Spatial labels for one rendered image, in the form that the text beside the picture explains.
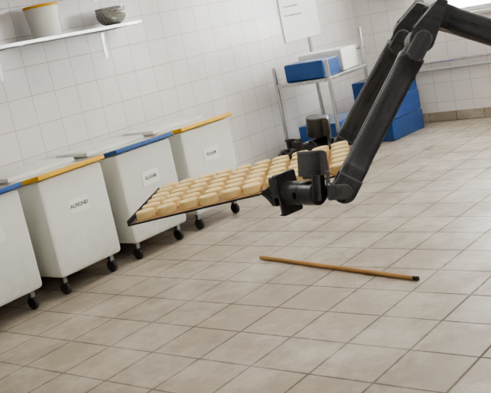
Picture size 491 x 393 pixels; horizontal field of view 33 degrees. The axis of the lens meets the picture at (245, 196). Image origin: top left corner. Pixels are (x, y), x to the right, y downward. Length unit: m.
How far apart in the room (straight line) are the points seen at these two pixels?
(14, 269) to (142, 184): 1.13
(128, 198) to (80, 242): 0.49
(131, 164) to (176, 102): 1.40
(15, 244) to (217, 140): 1.88
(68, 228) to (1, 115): 1.00
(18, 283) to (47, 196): 0.54
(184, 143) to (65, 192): 1.12
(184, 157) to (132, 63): 0.99
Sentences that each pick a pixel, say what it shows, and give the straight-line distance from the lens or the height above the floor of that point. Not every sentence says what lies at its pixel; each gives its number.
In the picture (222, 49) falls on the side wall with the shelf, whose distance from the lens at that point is 7.36.
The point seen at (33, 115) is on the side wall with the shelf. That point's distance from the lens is 5.93.
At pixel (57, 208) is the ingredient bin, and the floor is 0.54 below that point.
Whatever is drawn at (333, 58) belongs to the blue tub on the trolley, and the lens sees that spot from 7.41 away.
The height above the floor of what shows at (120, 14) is 1.62.
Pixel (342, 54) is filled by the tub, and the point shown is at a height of 0.94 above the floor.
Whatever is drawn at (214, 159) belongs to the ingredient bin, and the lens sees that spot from 6.16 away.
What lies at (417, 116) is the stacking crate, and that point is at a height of 0.14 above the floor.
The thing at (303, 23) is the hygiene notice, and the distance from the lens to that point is 8.35.
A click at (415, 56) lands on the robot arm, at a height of 1.26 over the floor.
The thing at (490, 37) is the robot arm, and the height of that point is 1.27.
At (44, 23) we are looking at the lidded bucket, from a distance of 5.79.
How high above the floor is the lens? 1.42
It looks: 12 degrees down
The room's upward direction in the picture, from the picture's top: 12 degrees counter-clockwise
